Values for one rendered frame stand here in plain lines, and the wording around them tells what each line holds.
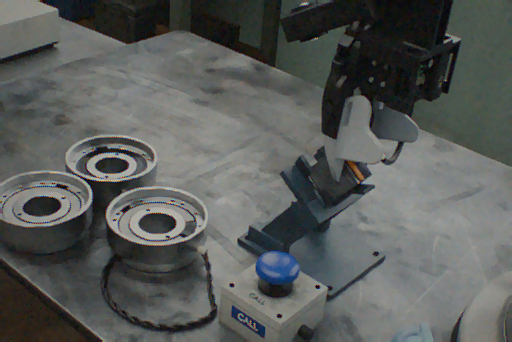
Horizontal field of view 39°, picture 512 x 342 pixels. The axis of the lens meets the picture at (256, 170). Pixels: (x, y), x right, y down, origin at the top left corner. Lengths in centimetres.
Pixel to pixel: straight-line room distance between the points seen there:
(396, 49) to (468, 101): 176
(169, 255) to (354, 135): 22
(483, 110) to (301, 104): 131
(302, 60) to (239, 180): 180
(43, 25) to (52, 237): 84
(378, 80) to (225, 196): 30
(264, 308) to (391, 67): 24
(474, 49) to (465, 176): 134
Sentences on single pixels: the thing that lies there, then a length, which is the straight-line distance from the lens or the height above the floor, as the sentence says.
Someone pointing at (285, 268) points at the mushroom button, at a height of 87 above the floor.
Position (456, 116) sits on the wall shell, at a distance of 240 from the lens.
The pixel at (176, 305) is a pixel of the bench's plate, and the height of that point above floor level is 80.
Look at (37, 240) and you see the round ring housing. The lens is 76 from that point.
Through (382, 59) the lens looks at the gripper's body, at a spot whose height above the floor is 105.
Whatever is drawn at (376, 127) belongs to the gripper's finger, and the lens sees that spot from 72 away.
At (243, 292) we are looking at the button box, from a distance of 66.
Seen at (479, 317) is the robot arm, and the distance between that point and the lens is 37.
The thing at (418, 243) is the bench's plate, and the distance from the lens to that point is 84.
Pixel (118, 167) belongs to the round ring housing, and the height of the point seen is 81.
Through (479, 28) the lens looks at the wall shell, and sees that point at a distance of 230.
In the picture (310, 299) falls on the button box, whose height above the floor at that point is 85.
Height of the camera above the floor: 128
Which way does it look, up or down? 31 degrees down
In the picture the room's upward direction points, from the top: 6 degrees clockwise
